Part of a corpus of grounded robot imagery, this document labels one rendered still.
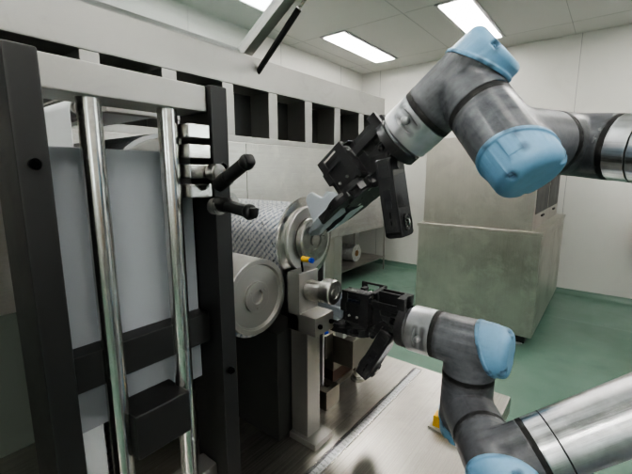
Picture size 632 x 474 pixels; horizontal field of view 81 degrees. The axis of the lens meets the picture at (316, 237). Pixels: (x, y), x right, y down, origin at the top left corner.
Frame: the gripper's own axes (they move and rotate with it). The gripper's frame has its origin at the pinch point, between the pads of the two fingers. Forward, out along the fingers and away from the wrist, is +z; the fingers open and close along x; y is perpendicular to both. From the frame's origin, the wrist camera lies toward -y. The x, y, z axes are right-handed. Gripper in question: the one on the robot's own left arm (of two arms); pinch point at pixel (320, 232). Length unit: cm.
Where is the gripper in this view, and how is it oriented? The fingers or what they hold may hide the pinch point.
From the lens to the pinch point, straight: 62.2
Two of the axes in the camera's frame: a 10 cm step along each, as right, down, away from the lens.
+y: -5.0, -8.2, 2.6
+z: -6.0, 5.5, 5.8
